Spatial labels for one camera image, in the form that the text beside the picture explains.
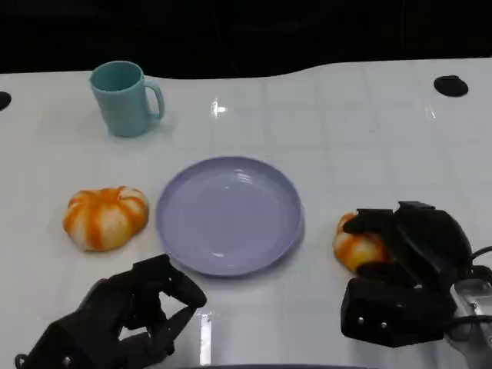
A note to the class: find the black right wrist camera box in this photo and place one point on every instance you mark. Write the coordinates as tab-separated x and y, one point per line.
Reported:
392	311

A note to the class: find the black robot torso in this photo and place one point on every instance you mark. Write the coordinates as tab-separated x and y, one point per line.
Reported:
292	367

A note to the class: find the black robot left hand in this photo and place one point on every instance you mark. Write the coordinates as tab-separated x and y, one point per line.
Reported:
104	319

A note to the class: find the lilac plate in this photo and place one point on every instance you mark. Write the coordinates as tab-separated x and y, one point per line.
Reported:
230	215

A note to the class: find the orange white toy bread roll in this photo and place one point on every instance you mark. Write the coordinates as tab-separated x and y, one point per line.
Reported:
103	219
357	248

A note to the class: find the pale green mug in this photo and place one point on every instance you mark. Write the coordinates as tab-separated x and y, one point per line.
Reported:
122	110

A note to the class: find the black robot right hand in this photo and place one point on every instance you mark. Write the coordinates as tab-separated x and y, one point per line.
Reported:
434	246

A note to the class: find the black round table grommet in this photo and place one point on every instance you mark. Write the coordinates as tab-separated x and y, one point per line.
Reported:
4	101
451	85

